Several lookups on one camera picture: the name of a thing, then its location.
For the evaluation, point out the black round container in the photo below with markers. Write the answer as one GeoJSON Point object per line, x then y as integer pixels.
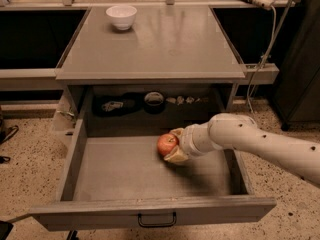
{"type": "Point", "coordinates": [154, 102]}

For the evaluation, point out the grey open drawer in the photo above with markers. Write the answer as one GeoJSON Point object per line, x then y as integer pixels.
{"type": "Point", "coordinates": [113, 172]}

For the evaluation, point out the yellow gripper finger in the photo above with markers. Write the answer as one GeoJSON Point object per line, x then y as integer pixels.
{"type": "Point", "coordinates": [177, 132]}
{"type": "Point", "coordinates": [176, 156]}

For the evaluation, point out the black drawer handle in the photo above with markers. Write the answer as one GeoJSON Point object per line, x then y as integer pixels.
{"type": "Point", "coordinates": [157, 220]}

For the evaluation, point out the black bag with silver item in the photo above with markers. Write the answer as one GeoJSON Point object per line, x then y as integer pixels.
{"type": "Point", "coordinates": [110, 106]}

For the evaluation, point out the red apple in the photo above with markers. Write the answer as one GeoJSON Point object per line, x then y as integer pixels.
{"type": "Point", "coordinates": [166, 143]}

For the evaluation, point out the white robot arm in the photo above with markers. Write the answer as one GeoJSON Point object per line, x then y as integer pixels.
{"type": "Point", "coordinates": [241, 133]}

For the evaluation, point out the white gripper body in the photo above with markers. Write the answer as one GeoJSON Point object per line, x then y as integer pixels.
{"type": "Point", "coordinates": [189, 143]}

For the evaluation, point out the white ceramic bowl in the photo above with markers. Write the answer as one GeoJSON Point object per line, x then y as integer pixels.
{"type": "Point", "coordinates": [122, 17]}

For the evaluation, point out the grey cabinet table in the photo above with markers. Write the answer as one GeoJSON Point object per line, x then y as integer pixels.
{"type": "Point", "coordinates": [166, 44]}

